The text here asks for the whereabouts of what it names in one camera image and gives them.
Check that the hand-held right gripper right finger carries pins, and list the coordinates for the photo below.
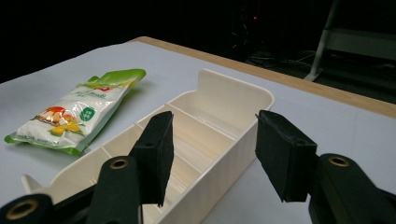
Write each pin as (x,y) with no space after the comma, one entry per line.
(289,155)

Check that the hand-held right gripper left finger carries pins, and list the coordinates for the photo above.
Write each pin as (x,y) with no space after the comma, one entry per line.
(154,152)

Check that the cream plastic divided organizer box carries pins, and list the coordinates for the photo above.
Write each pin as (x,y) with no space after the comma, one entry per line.
(214,124)

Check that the white and green snack bag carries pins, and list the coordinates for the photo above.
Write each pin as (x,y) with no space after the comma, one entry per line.
(74,118)

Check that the white metal stand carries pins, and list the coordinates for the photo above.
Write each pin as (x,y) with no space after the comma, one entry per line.
(323,46)

